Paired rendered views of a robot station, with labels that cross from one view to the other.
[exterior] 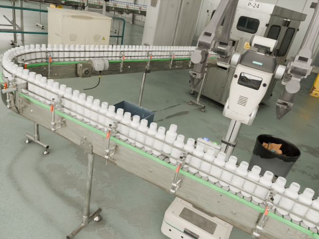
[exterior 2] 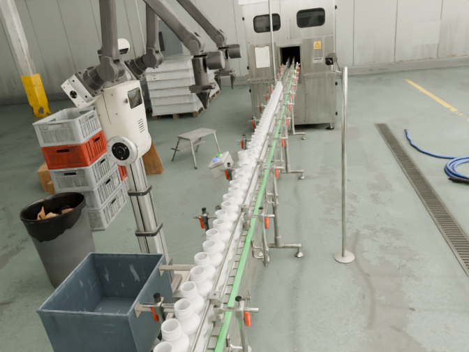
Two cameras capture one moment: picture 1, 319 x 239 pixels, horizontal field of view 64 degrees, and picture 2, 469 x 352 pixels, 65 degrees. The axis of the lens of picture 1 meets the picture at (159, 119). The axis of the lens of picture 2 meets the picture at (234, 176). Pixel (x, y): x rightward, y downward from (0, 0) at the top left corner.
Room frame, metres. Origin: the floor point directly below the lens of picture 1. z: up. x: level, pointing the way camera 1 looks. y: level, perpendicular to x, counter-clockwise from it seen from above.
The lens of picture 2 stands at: (1.54, 1.36, 1.70)
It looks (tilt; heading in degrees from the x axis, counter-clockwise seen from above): 22 degrees down; 260
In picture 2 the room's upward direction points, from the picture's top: 7 degrees counter-clockwise
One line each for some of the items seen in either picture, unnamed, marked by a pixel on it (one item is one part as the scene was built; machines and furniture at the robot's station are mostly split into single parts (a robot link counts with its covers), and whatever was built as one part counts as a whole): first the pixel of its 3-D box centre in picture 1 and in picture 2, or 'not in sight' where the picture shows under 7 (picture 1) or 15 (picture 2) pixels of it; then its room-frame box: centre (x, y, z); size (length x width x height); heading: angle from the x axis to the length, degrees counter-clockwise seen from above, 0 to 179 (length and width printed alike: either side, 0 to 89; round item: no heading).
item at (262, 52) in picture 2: not in sight; (262, 56); (-0.09, -4.24, 1.22); 0.23 x 0.03 x 0.32; 157
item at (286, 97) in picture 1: (287, 95); (223, 66); (1.19, -0.57, 1.51); 0.10 x 0.07 x 0.07; 157
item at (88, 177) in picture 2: not in sight; (85, 167); (2.39, -2.33, 0.55); 0.61 x 0.41 x 0.22; 74
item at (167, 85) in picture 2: not in sight; (178, 86); (1.09, -7.05, 0.59); 1.24 x 1.03 x 1.17; 69
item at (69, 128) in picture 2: not in sight; (72, 124); (2.40, -2.33, 1.00); 0.61 x 0.41 x 0.22; 74
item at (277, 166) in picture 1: (267, 169); (65, 242); (2.44, -1.29, 0.32); 0.45 x 0.45 x 0.64
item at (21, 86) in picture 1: (16, 99); not in sight; (1.62, 1.02, 0.96); 0.23 x 0.10 x 0.27; 157
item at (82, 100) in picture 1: (81, 105); (213, 268); (1.48, 0.51, 1.08); 0.06 x 0.06 x 0.17
